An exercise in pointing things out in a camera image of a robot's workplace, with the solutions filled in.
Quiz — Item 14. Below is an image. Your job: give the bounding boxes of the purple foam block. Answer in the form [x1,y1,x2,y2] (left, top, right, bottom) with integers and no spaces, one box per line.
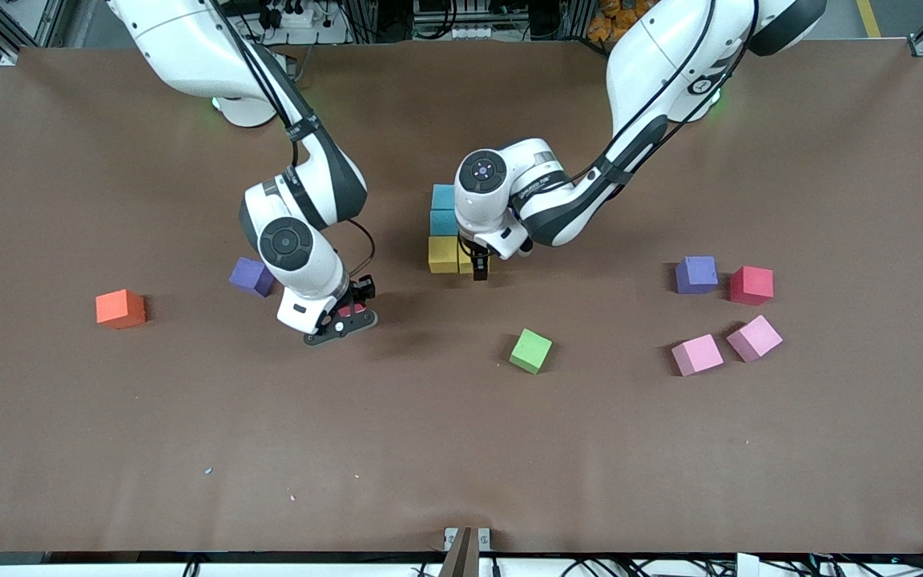
[228,256,276,298]
[675,256,719,296]

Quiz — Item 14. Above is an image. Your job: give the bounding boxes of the green foam block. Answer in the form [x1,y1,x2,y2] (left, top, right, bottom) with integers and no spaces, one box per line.
[508,328,554,375]

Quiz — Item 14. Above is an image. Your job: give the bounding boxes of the paper table cover sheet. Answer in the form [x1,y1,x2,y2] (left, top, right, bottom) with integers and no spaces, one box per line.
[0,40,923,555]

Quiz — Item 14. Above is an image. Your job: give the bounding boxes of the orange foam block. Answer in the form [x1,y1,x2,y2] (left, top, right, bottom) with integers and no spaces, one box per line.
[95,288,147,330]

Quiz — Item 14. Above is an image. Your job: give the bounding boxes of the pink foam block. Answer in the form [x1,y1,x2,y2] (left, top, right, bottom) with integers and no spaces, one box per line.
[671,333,725,374]
[725,314,784,364]

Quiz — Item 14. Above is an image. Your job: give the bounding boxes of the orange packets heap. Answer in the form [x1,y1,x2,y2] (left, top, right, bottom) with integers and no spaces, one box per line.
[587,0,659,42]

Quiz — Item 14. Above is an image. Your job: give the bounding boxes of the white power strip with plugs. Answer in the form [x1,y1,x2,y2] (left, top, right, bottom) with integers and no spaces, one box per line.
[257,0,350,46]

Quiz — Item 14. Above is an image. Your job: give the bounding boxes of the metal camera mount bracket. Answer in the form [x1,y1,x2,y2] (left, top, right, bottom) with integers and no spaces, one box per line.
[437,526,493,577]

